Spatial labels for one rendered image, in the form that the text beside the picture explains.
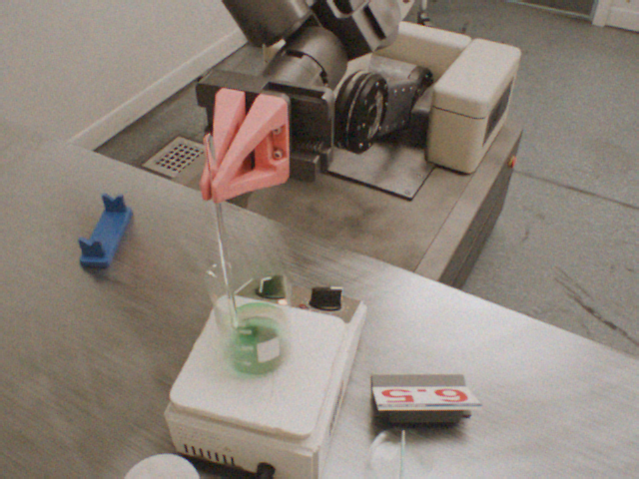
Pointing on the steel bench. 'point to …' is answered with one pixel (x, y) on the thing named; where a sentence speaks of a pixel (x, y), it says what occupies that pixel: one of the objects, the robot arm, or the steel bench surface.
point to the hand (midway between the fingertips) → (214, 186)
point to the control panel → (324, 310)
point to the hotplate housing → (190, 423)
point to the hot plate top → (244, 395)
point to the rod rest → (106, 233)
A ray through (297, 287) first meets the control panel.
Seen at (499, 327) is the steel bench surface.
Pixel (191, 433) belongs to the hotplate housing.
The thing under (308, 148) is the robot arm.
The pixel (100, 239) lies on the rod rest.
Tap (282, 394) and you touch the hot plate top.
